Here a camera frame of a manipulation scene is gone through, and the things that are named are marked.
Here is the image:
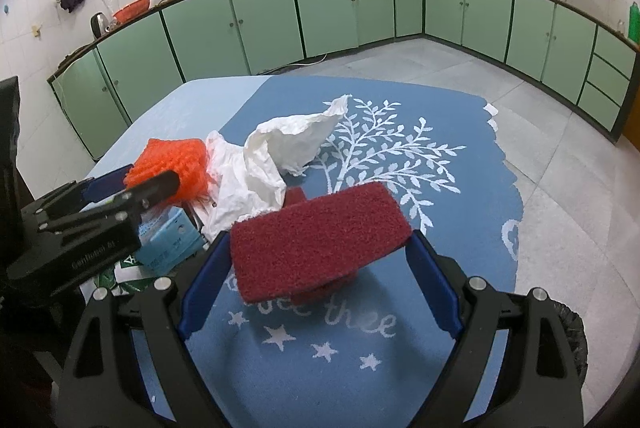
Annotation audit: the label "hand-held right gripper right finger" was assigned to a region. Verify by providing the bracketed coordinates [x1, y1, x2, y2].
[407, 231, 586, 428]

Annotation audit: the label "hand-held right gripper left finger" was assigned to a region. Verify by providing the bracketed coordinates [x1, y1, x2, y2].
[60, 232, 233, 428]

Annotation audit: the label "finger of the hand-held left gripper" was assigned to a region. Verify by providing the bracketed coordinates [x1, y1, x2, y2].
[20, 165, 135, 221]
[37, 171, 181, 236]

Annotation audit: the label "curled orange foam net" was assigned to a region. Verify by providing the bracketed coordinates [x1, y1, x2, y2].
[125, 137, 211, 204]

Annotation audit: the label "light blue packet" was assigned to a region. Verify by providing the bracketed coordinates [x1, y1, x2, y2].
[135, 208, 202, 271]

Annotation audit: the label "green white packet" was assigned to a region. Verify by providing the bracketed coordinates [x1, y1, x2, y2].
[97, 253, 176, 296]

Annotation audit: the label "white tissue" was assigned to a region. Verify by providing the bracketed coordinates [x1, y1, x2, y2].
[245, 94, 353, 179]
[202, 131, 287, 243]

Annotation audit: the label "dark red scouring pad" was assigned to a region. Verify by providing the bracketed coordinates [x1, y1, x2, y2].
[229, 182, 413, 306]

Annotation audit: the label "black lined trash bin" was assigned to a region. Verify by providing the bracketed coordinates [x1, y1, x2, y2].
[550, 298, 589, 379]

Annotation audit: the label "blue tree print table mat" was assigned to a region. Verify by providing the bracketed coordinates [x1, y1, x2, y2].
[132, 76, 526, 428]

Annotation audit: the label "metal kettle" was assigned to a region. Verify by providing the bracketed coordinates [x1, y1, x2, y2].
[90, 12, 112, 39]

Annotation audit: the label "red basin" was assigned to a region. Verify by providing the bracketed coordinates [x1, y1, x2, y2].
[112, 0, 152, 22]

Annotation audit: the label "green base cabinets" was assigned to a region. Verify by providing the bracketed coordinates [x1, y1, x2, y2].
[47, 0, 640, 159]

